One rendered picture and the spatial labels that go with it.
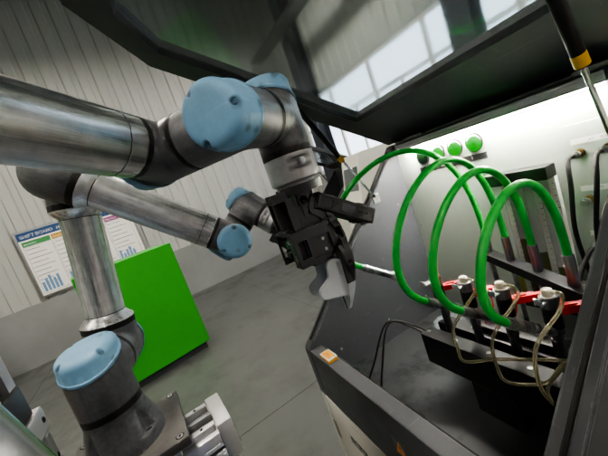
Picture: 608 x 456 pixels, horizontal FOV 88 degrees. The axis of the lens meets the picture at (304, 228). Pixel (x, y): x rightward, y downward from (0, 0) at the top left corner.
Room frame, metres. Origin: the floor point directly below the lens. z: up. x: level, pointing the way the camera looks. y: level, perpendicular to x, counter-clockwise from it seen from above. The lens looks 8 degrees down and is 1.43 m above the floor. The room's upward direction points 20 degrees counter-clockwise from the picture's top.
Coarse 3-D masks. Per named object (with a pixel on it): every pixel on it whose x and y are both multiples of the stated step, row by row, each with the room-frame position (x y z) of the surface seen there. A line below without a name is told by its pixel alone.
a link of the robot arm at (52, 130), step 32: (0, 96) 0.26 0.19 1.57; (32, 96) 0.28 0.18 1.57; (64, 96) 0.31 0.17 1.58; (0, 128) 0.26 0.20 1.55; (32, 128) 0.28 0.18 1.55; (64, 128) 0.30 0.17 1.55; (96, 128) 0.32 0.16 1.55; (128, 128) 0.36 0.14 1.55; (160, 128) 0.39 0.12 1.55; (0, 160) 0.28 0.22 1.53; (32, 160) 0.29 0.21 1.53; (64, 160) 0.31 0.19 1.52; (96, 160) 0.33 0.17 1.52; (128, 160) 0.36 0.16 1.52; (160, 160) 0.39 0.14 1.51
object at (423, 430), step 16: (320, 352) 0.86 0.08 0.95; (320, 368) 0.85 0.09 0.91; (336, 368) 0.76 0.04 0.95; (352, 368) 0.74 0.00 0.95; (336, 384) 0.78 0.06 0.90; (352, 384) 0.68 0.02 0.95; (368, 384) 0.66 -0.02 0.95; (336, 400) 0.82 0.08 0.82; (352, 400) 0.71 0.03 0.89; (368, 400) 0.62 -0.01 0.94; (384, 400) 0.60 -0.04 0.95; (400, 400) 0.58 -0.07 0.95; (352, 416) 0.75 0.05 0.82; (368, 416) 0.65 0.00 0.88; (384, 416) 0.58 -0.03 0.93; (400, 416) 0.54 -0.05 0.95; (416, 416) 0.53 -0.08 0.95; (368, 432) 0.68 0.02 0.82; (384, 432) 0.60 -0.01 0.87; (400, 432) 0.54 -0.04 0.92; (416, 432) 0.50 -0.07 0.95; (432, 432) 0.49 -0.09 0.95; (384, 448) 0.63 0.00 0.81; (416, 448) 0.50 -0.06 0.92; (432, 448) 0.46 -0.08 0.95; (448, 448) 0.45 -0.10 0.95; (464, 448) 0.44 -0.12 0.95
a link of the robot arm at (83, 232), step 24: (72, 216) 0.73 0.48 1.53; (96, 216) 0.76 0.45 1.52; (72, 240) 0.72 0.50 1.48; (96, 240) 0.74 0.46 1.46; (72, 264) 0.73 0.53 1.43; (96, 264) 0.73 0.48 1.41; (96, 288) 0.72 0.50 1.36; (96, 312) 0.72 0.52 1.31; (120, 312) 0.74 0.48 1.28; (120, 336) 0.71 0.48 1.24; (144, 336) 0.81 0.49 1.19
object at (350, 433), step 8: (328, 400) 0.89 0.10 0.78; (336, 408) 0.85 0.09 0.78; (336, 416) 0.88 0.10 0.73; (344, 416) 0.81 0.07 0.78; (336, 424) 0.89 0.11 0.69; (344, 424) 0.83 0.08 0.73; (352, 424) 0.77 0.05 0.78; (344, 432) 0.86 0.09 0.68; (352, 432) 0.79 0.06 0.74; (360, 432) 0.73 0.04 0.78; (344, 440) 0.88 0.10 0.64; (352, 440) 0.81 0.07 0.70; (360, 440) 0.75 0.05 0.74; (368, 440) 0.70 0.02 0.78; (352, 448) 0.83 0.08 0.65; (360, 448) 0.77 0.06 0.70; (368, 448) 0.71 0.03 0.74; (376, 448) 0.67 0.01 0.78
